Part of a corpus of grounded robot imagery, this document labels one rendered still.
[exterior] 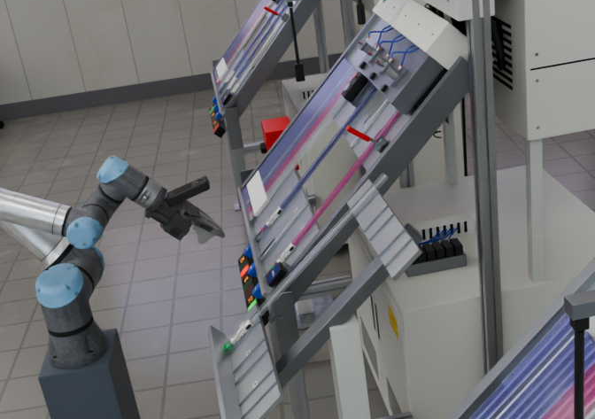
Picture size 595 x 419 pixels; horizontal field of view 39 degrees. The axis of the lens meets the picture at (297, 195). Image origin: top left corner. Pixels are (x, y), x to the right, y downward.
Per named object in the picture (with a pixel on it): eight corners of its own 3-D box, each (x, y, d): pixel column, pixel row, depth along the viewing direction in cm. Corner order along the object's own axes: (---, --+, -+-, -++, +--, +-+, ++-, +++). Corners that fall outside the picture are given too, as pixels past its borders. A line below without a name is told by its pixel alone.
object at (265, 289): (285, 310, 199) (261, 296, 196) (255, 201, 259) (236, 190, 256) (289, 306, 199) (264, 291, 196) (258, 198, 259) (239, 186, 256)
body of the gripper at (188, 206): (181, 230, 223) (143, 206, 219) (200, 205, 221) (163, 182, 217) (181, 243, 216) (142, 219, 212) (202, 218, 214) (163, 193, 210)
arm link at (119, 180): (96, 171, 214) (114, 147, 211) (132, 193, 218) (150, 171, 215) (91, 185, 207) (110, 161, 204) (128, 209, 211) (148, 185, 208)
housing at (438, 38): (471, 89, 184) (424, 51, 179) (410, 40, 229) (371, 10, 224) (495, 59, 182) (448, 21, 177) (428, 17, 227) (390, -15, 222)
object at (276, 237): (280, 301, 198) (269, 294, 197) (251, 194, 258) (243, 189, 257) (328, 240, 193) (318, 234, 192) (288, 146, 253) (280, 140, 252)
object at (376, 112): (385, 186, 190) (368, 174, 188) (330, 104, 250) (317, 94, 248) (479, 71, 183) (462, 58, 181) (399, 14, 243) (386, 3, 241)
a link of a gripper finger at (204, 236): (213, 249, 222) (185, 231, 219) (227, 232, 221) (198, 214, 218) (214, 254, 220) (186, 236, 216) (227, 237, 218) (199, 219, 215)
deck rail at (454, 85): (287, 314, 197) (266, 301, 195) (285, 309, 199) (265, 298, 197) (482, 73, 181) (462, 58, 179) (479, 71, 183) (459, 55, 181)
